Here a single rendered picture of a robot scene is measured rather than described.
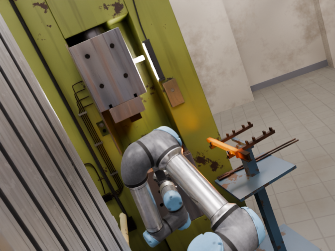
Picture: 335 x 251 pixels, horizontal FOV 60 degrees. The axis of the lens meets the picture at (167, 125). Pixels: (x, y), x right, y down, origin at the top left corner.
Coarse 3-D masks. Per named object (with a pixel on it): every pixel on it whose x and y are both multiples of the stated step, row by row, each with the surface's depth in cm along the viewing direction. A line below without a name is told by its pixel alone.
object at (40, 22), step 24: (0, 0) 158; (24, 0) 161; (48, 24) 166; (24, 48) 166; (48, 48) 169; (72, 72) 174; (48, 96) 175; (72, 96) 177; (72, 120) 181; (96, 120) 183; (120, 144) 207; (96, 168) 191; (120, 168) 194; (144, 240) 210
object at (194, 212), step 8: (184, 152) 183; (192, 160) 181; (152, 176) 178; (152, 184) 179; (176, 184) 183; (152, 192) 181; (184, 192) 185; (160, 200) 183; (184, 200) 186; (160, 208) 184; (192, 208) 189; (192, 216) 190
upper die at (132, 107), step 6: (138, 96) 171; (126, 102) 170; (132, 102) 171; (138, 102) 172; (114, 108) 170; (120, 108) 171; (126, 108) 171; (132, 108) 172; (138, 108) 173; (144, 108) 173; (114, 114) 171; (120, 114) 171; (126, 114) 172; (132, 114) 173; (114, 120) 172; (120, 120) 172
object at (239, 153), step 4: (208, 140) 180; (212, 140) 176; (216, 140) 174; (216, 144) 171; (220, 144) 167; (224, 144) 165; (224, 148) 162; (228, 148) 158; (232, 148) 156; (236, 148) 154; (240, 148) 151; (232, 152) 155; (236, 152) 149; (240, 152) 146; (244, 152) 145; (248, 152) 143; (236, 156) 150; (240, 156) 150; (244, 156) 146; (248, 156) 142; (244, 160) 146; (248, 160) 144
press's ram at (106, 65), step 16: (112, 32) 160; (80, 48) 159; (96, 48) 160; (112, 48) 162; (80, 64) 161; (96, 64) 162; (112, 64) 164; (128, 64) 166; (96, 80) 164; (112, 80) 166; (128, 80) 168; (96, 96) 166; (112, 96) 168; (128, 96) 170
